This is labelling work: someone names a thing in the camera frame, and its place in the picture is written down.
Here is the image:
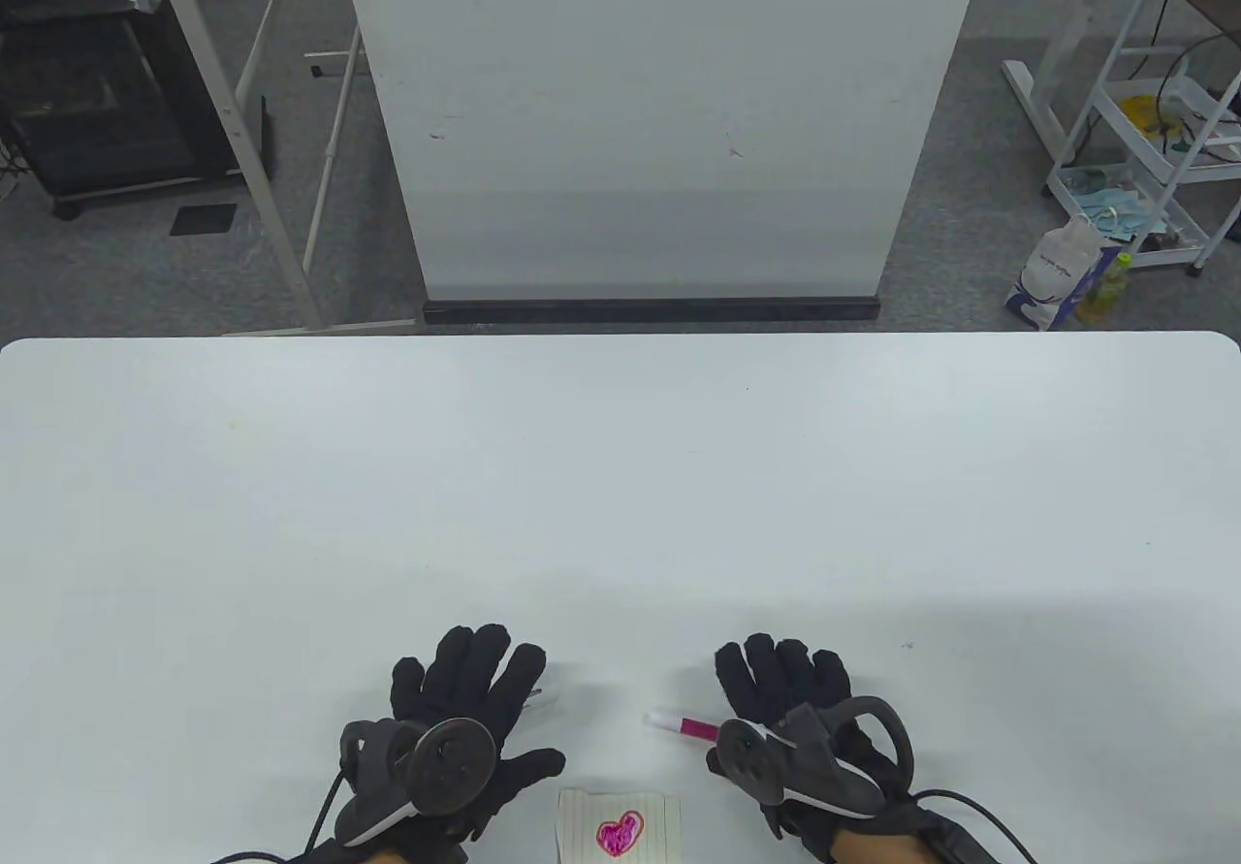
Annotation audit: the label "person's left hand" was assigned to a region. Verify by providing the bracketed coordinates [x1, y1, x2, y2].
[308, 624, 567, 864]

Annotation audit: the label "person's right hand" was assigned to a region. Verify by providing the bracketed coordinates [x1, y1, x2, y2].
[705, 634, 937, 864]

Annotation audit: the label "pink glitter glue pen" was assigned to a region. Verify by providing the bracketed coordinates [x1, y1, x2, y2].
[644, 710, 723, 743]

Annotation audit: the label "lined paper with heart outline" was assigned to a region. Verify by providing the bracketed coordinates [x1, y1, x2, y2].
[557, 788, 682, 864]

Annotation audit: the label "person's right forearm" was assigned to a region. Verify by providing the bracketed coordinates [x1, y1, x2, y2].
[832, 830, 937, 864]

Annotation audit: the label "black board base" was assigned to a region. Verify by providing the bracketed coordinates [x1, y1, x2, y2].
[422, 297, 882, 326]

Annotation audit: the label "white plastic bag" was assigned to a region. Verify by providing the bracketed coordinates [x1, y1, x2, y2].
[1003, 213, 1107, 333]

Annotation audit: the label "yellow bottle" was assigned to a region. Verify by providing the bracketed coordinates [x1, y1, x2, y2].
[1077, 252, 1134, 328]

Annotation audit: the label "black floor mat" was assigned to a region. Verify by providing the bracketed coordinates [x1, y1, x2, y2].
[170, 203, 239, 238]

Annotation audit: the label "white tube stand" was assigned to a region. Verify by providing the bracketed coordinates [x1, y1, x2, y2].
[236, 0, 367, 275]

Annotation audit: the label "blue face masks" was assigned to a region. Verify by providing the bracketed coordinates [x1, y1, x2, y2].
[1066, 186, 1170, 236]

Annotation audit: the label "white stand foot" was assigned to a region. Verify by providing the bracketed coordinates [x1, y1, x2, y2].
[1001, 0, 1117, 168]

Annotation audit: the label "white utility cart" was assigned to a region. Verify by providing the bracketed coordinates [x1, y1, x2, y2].
[1044, 0, 1241, 279]

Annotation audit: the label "yellow item on cart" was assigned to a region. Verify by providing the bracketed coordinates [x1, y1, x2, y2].
[1119, 95, 1190, 141]

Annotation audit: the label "black cabinet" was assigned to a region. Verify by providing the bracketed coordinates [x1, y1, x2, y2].
[0, 0, 275, 222]

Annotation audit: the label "black left tracker cable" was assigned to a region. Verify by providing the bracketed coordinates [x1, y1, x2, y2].
[208, 767, 350, 864]

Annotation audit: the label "black tracker cable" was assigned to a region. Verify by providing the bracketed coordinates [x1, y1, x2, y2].
[208, 767, 350, 864]
[911, 786, 1038, 864]

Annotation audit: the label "black right tracker cable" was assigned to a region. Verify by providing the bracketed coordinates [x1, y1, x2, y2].
[911, 786, 1038, 864]

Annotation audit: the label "white metal frame stand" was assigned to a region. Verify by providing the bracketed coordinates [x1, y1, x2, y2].
[143, 0, 419, 337]

